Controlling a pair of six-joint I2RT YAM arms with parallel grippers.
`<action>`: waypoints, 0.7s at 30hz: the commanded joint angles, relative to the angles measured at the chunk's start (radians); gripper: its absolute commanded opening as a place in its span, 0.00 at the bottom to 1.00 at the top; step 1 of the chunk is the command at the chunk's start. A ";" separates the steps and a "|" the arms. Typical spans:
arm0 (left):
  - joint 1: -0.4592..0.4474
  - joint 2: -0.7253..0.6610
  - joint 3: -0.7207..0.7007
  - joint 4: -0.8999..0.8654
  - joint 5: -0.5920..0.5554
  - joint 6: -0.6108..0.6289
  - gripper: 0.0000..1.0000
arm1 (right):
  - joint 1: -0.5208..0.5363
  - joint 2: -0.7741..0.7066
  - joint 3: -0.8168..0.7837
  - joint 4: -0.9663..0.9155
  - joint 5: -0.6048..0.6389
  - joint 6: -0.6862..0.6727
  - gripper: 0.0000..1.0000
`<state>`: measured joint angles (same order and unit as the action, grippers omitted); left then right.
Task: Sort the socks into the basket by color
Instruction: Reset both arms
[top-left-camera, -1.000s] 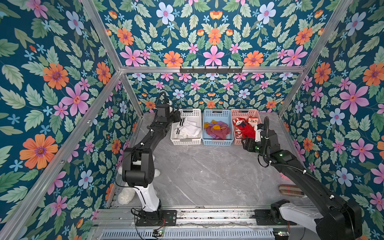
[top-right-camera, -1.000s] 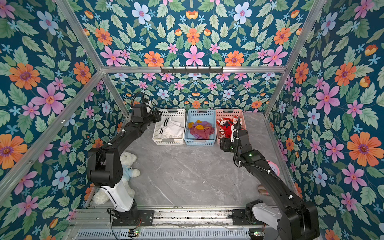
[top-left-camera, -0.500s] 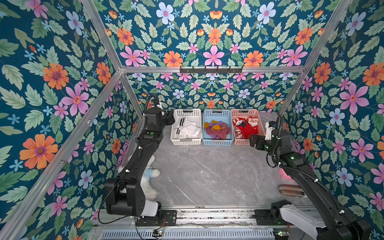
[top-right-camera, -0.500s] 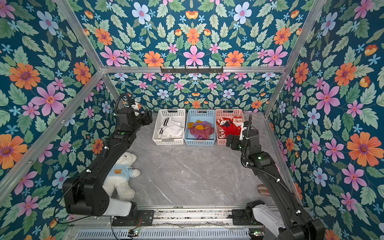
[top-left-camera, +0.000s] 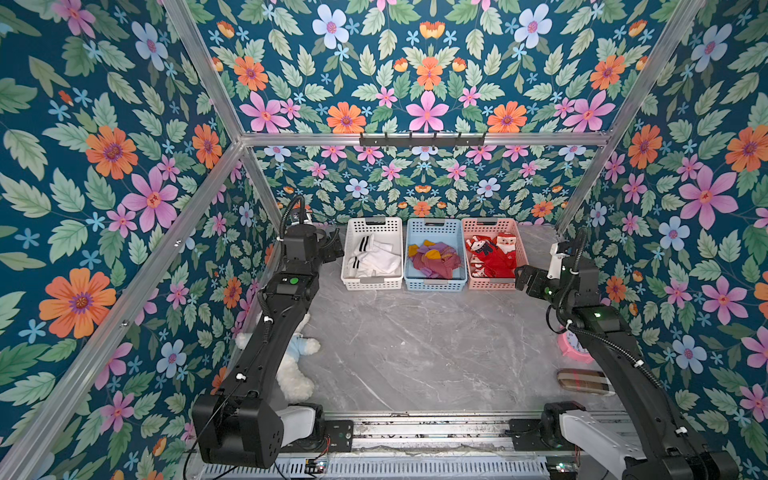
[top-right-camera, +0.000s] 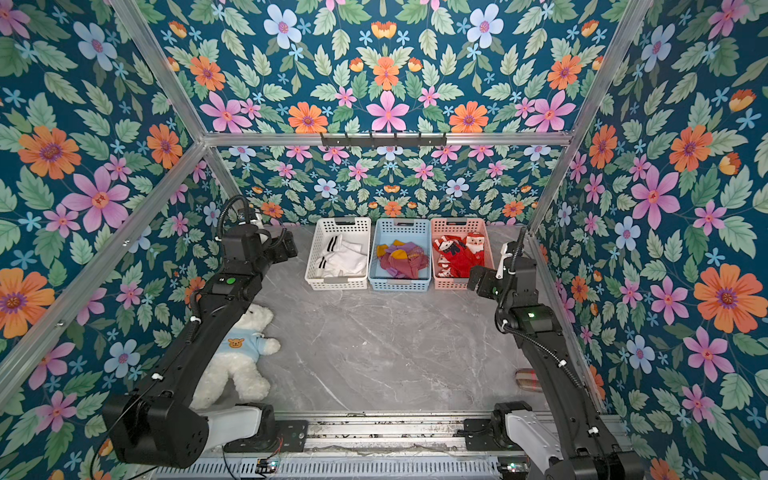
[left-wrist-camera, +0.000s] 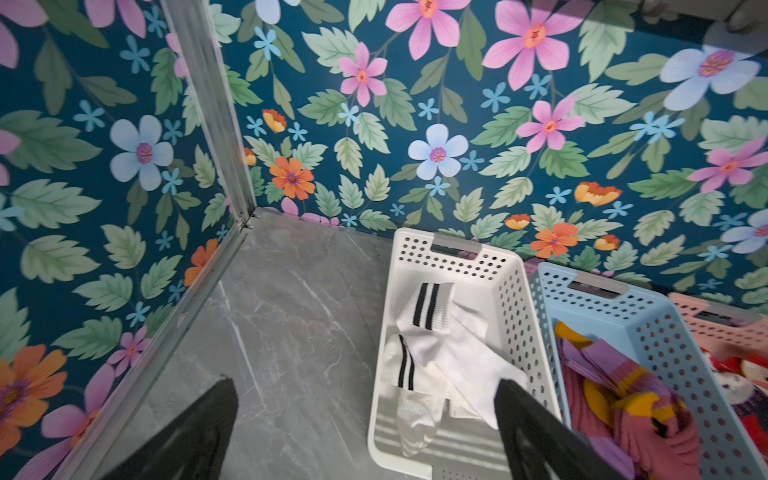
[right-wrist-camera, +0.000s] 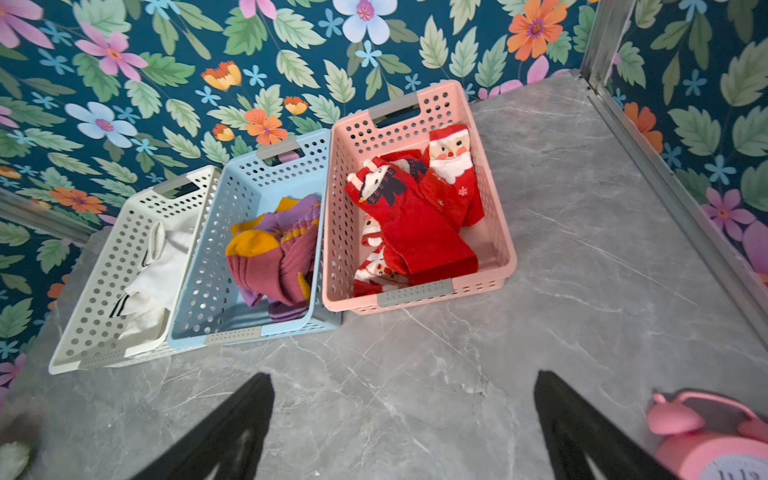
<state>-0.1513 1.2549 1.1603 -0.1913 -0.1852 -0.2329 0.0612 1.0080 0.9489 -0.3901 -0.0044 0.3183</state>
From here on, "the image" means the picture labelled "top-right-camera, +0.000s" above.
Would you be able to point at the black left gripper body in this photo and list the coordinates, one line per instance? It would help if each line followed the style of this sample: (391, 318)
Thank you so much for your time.
(272, 253)

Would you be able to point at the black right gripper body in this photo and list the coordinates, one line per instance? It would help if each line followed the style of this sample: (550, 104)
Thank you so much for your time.
(480, 282)

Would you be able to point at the red white striped santa sock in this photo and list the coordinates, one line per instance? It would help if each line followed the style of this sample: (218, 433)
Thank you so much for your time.
(443, 268)

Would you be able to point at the plain red sock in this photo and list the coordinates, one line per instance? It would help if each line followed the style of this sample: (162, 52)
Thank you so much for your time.
(460, 258)

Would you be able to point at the white sock black stripes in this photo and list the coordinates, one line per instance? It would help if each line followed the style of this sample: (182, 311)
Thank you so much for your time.
(336, 246)

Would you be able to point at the purple striped sock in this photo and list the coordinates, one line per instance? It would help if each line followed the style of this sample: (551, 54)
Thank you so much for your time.
(402, 260)

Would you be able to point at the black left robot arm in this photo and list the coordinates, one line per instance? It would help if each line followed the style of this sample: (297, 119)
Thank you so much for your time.
(154, 424)

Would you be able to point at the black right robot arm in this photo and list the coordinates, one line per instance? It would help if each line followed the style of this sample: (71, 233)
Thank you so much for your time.
(580, 445)

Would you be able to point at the white plastic basket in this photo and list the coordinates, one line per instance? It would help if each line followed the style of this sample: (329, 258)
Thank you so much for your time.
(353, 229)

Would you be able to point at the light blue plastic basket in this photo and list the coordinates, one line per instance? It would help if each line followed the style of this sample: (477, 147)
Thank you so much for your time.
(405, 230)

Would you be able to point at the plaid beige pouch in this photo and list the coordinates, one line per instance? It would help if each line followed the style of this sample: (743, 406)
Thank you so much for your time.
(527, 380)

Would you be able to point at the white teddy bear blue sweater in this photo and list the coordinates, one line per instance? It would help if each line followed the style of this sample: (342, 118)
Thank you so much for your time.
(236, 360)

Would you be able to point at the black hook rail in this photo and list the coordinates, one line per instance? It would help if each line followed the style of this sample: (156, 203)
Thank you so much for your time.
(372, 140)

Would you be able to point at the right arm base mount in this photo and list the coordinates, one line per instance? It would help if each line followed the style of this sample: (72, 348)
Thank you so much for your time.
(489, 434)

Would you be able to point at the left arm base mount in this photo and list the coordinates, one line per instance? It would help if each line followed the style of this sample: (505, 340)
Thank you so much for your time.
(283, 436)

